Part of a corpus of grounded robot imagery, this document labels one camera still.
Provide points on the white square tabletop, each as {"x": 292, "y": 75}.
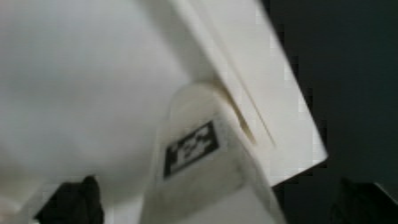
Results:
{"x": 98, "y": 58}

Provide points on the white table leg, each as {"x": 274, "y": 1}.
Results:
{"x": 208, "y": 188}

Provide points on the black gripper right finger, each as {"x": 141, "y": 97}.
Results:
{"x": 366, "y": 203}

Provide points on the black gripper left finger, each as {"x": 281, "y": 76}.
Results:
{"x": 73, "y": 205}

